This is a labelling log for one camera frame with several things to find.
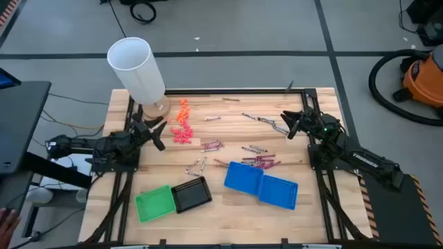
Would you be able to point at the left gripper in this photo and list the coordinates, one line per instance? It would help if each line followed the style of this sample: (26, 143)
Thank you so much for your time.
(142, 133)

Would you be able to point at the white round container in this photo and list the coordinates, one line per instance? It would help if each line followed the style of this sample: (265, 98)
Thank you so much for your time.
(38, 195)

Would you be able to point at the person's hand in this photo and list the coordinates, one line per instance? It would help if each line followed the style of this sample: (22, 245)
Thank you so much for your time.
(7, 228)

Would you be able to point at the white lamp with wooden base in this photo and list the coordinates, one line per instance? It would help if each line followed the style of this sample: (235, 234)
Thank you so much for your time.
(135, 69)

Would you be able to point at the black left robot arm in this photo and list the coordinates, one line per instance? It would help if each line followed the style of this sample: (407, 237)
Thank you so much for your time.
(79, 143)

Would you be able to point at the blue plastic basket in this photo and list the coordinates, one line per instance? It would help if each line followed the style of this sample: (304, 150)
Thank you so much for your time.
(278, 192)
(242, 178)

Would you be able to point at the orange shop vacuum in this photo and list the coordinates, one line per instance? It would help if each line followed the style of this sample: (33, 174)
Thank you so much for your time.
(422, 81)
(372, 83)

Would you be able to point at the black plastic basket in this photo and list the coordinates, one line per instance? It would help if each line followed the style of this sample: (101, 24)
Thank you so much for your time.
(191, 195)

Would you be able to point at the white box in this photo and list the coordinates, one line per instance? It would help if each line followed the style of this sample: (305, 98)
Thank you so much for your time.
(78, 162)

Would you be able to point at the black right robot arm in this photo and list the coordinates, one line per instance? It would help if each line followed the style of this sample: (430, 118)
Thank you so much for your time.
(367, 162)

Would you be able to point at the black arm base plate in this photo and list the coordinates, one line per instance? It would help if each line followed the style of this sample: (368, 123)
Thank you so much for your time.
(104, 167)
(318, 164)

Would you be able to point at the computer monitor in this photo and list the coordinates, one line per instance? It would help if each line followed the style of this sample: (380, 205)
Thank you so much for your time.
(5, 79)

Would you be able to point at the black desk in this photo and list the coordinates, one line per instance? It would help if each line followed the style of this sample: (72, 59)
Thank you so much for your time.
(20, 114)

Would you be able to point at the black mat with hazard stripes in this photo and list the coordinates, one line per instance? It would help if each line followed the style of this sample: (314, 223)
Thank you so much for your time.
(394, 207)
(7, 12)

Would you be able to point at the pink foam earplug pile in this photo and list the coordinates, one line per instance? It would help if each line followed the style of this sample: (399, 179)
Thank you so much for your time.
(182, 135)

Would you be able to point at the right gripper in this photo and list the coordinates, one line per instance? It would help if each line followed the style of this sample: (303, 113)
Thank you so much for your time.
(311, 122)

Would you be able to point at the green plastic basket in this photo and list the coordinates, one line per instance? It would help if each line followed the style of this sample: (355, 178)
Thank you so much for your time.
(154, 204)

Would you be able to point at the black floor plug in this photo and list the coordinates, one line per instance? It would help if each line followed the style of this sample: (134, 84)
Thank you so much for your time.
(34, 236)

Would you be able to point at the clear plastic cup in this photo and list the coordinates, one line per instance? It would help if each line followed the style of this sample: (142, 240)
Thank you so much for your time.
(81, 195)

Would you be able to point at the black equipment case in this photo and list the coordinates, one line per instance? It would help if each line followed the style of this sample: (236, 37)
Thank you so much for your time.
(431, 32)

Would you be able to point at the black aluminium table frame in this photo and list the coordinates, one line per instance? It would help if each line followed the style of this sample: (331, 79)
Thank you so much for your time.
(207, 92)

